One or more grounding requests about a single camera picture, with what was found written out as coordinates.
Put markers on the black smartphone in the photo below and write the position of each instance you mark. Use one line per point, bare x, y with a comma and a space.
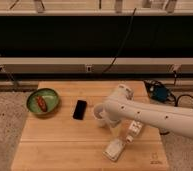
80, 110

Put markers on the wooden board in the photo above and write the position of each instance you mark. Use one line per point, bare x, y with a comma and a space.
61, 143

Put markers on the blue black device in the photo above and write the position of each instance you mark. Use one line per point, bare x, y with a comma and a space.
158, 91

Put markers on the brown food piece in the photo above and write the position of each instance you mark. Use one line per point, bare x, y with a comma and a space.
41, 103

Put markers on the clear plastic bottle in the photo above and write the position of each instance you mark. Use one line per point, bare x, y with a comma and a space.
133, 130

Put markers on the green bowl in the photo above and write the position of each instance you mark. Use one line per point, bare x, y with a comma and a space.
49, 95

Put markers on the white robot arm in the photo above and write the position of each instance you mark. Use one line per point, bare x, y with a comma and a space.
119, 104

